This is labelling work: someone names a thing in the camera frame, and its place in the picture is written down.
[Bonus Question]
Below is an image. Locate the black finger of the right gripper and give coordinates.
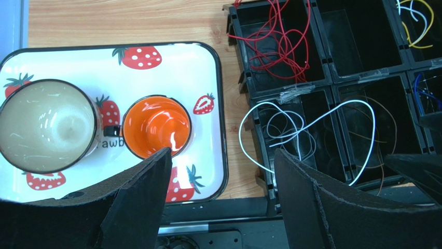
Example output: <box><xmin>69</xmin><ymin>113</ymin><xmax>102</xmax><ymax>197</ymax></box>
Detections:
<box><xmin>384</xmin><ymin>110</ymin><xmax>442</xmax><ymax>206</ymax></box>

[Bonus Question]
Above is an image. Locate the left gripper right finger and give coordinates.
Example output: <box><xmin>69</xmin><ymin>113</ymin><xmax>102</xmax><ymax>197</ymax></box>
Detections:
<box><xmin>274</xmin><ymin>149</ymin><xmax>441</xmax><ymax>248</ymax></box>

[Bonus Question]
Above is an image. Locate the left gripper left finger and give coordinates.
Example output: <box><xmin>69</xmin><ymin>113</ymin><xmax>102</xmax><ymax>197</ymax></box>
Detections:
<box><xmin>1</xmin><ymin>148</ymin><xmax>172</xmax><ymax>248</ymax></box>

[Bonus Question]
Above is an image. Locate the brown thin wire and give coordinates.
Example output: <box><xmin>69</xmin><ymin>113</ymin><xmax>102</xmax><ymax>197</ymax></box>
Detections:
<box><xmin>340</xmin><ymin>94</ymin><xmax>398</xmax><ymax>197</ymax></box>

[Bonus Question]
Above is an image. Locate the blue thin wire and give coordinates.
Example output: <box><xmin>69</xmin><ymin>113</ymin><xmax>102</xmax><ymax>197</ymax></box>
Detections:
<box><xmin>412</xmin><ymin>72</ymin><xmax>442</xmax><ymax>116</ymax></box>

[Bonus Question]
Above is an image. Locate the yellow thin wire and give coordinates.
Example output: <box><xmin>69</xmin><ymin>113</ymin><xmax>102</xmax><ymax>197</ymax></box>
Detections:
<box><xmin>397</xmin><ymin>0</ymin><xmax>435</xmax><ymax>50</ymax></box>

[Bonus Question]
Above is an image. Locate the red thin wire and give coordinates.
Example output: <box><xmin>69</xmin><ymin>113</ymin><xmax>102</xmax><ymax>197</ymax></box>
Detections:
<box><xmin>228</xmin><ymin>0</ymin><xmax>312</xmax><ymax>84</ymax></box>

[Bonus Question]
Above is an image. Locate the orange translucent cup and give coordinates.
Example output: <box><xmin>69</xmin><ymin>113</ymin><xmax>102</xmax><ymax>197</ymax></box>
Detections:
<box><xmin>103</xmin><ymin>95</ymin><xmax>192</xmax><ymax>159</ymax></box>

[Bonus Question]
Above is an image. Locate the beige ceramic bowl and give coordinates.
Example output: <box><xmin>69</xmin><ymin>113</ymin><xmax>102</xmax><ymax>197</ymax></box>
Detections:
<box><xmin>1</xmin><ymin>79</ymin><xmax>103</xmax><ymax>174</ymax></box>

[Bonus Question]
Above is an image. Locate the black six-compartment tray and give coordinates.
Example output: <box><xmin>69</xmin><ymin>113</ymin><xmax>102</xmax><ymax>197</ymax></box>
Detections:
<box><xmin>224</xmin><ymin>1</ymin><xmax>441</xmax><ymax>217</ymax></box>

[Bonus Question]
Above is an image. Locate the white strawberry pattern tray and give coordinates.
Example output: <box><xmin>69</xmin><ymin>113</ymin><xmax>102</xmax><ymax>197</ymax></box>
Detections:
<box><xmin>1</xmin><ymin>42</ymin><xmax>228</xmax><ymax>203</ymax></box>

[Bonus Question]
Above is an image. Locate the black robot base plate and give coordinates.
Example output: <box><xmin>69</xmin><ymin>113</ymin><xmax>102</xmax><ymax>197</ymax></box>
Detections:
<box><xmin>158</xmin><ymin>197</ymin><xmax>290</xmax><ymax>248</ymax></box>

